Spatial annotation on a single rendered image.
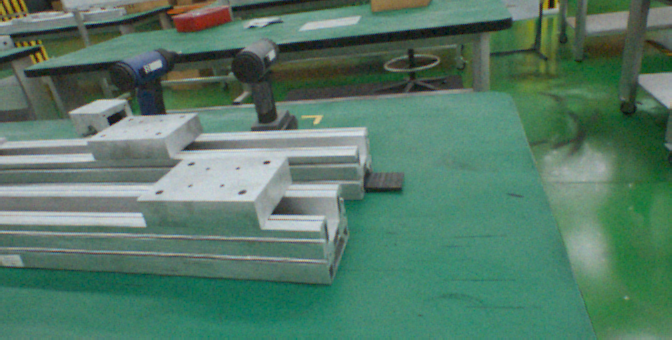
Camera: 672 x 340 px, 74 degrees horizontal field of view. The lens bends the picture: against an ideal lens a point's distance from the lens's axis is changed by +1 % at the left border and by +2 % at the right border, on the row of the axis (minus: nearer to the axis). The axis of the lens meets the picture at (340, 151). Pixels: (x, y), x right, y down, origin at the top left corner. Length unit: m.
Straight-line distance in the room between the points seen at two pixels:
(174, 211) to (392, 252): 0.28
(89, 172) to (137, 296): 0.35
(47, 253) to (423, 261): 0.53
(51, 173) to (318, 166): 0.53
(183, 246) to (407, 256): 0.29
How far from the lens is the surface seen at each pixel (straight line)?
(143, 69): 1.02
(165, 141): 0.79
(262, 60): 0.85
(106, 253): 0.72
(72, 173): 0.97
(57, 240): 0.75
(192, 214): 0.57
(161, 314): 0.61
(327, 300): 0.55
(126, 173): 0.89
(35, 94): 4.08
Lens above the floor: 1.15
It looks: 25 degrees down
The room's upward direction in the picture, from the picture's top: 9 degrees counter-clockwise
